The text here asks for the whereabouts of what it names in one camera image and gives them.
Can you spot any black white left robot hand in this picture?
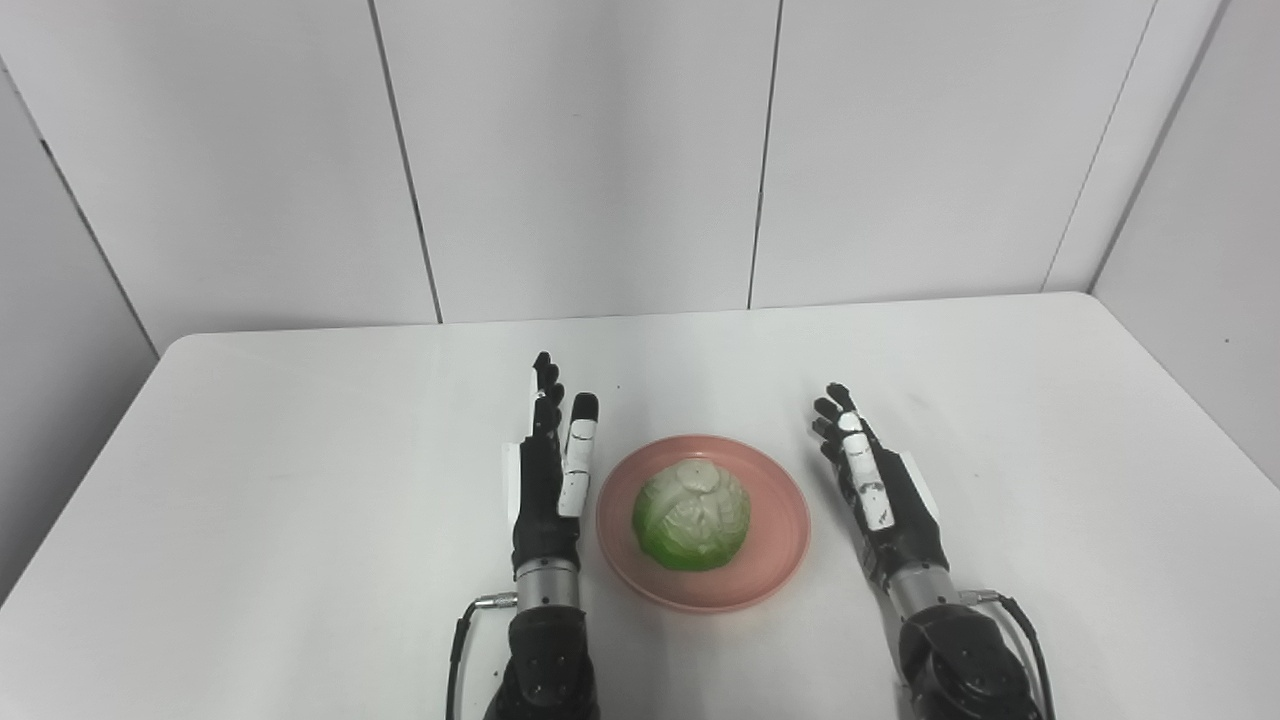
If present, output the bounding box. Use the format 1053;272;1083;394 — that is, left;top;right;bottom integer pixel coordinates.
503;351;601;576

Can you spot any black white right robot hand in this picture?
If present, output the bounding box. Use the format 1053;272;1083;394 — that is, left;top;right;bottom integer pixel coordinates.
811;383;951;586

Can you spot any pink round plate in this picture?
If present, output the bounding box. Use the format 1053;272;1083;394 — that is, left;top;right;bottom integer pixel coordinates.
596;434;812;614

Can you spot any green white cabbage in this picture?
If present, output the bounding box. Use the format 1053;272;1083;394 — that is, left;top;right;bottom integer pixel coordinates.
631;458;752;573

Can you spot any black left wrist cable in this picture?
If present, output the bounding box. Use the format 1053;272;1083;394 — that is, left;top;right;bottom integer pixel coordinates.
445;592;519;720

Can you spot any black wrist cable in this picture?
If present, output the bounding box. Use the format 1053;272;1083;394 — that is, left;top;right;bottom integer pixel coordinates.
962;589;1057;720
445;592;519;720

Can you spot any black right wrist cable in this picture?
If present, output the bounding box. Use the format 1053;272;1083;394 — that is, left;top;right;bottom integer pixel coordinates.
962;589;1057;720

